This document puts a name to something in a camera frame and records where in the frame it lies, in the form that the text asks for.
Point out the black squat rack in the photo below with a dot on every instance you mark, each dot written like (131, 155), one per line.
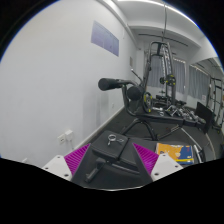
(215, 102)

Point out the silver spring clamp collar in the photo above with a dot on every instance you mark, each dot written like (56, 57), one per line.
(113, 138)

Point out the white wall socket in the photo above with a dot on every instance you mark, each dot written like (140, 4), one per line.
(67, 136)

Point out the grey window curtain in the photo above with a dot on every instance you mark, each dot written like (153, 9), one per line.
(198, 83)

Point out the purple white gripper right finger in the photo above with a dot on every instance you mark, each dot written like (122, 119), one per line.
(152, 166)

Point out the purple wall poster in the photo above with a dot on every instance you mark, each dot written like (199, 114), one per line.
(103, 38)

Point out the orange and blue book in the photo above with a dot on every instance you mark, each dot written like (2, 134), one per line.
(182, 154)

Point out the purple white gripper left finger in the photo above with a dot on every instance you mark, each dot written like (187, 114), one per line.
(66, 166)

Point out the black multi-gym machine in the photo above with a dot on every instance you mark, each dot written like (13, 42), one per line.
(139, 102)

